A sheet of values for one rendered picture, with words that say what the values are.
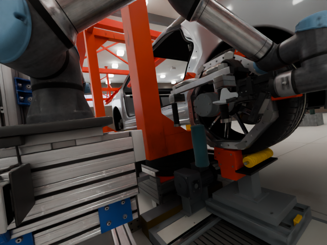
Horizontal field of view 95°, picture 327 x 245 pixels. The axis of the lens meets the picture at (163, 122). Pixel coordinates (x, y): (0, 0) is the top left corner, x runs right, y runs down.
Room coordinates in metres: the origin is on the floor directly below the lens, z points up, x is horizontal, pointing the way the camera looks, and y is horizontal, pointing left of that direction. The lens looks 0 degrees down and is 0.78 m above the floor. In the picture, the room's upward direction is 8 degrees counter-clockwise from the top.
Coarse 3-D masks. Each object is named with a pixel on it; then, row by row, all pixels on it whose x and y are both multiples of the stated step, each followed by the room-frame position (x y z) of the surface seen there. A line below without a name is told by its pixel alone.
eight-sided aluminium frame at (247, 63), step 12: (216, 60) 0.89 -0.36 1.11; (240, 60) 0.77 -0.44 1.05; (192, 96) 1.10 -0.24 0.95; (192, 108) 1.09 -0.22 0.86; (276, 108) 0.70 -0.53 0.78; (192, 120) 1.10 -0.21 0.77; (264, 120) 0.70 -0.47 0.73; (252, 132) 0.76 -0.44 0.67; (216, 144) 0.97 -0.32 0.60; (228, 144) 0.89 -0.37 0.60; (240, 144) 0.81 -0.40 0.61; (252, 144) 0.82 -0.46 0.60
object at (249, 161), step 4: (268, 148) 0.92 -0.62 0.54; (256, 152) 0.87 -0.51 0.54; (260, 152) 0.87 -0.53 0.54; (264, 152) 0.87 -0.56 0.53; (268, 152) 0.89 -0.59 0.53; (272, 152) 0.91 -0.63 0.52; (248, 156) 0.82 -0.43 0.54; (252, 156) 0.81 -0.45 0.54; (256, 156) 0.83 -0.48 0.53; (260, 156) 0.83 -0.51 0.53; (264, 156) 0.85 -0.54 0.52; (268, 156) 0.87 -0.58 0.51; (244, 160) 0.82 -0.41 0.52; (248, 160) 0.80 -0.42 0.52; (252, 160) 0.78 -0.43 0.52; (256, 160) 0.80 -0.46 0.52; (260, 160) 0.83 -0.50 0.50; (244, 164) 0.79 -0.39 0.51; (248, 164) 0.80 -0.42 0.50; (252, 164) 0.78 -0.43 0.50; (256, 164) 0.82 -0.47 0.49
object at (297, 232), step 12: (216, 204) 1.08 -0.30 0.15; (300, 204) 0.93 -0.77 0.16; (228, 216) 0.96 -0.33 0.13; (240, 216) 0.89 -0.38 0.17; (252, 216) 0.88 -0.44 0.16; (288, 216) 0.87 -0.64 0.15; (300, 216) 0.81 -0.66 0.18; (252, 228) 0.84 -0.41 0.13; (264, 228) 0.78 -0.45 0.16; (276, 228) 0.78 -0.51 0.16; (288, 228) 0.75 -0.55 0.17; (300, 228) 0.79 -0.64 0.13; (264, 240) 0.79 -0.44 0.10; (276, 240) 0.74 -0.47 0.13; (288, 240) 0.70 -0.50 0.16
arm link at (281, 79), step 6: (282, 72) 0.46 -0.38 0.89; (288, 72) 0.43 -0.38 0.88; (276, 78) 0.45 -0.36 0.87; (282, 78) 0.44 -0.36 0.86; (288, 78) 0.43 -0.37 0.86; (276, 84) 0.45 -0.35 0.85; (282, 84) 0.44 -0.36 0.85; (288, 84) 0.43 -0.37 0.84; (276, 90) 0.45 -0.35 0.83; (282, 90) 0.44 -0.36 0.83; (288, 90) 0.43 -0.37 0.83; (282, 96) 0.46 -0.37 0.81
